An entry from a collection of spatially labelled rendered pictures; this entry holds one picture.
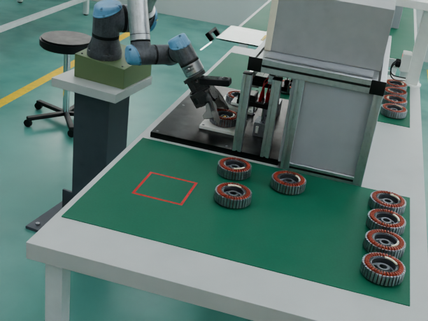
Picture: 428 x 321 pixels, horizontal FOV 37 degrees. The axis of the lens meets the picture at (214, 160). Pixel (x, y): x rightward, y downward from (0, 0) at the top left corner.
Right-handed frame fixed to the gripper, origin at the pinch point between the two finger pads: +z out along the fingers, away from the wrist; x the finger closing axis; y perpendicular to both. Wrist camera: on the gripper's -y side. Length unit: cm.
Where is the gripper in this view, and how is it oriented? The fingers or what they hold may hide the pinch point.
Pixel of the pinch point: (225, 118)
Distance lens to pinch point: 243.0
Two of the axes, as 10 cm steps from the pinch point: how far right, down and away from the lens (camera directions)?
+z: 4.7, 8.5, 2.3
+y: -8.4, 3.5, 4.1
